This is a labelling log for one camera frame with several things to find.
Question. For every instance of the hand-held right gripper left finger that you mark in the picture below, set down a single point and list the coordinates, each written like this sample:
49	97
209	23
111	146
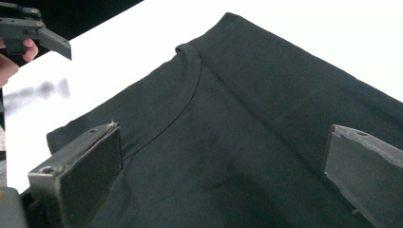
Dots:
85	171

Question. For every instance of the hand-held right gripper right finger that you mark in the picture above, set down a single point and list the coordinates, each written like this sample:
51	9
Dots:
367	177

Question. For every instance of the black tank top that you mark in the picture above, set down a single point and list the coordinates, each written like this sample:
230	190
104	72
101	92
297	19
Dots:
221	142

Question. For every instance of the white paper sheet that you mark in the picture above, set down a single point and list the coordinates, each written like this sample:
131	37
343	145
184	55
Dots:
126	47

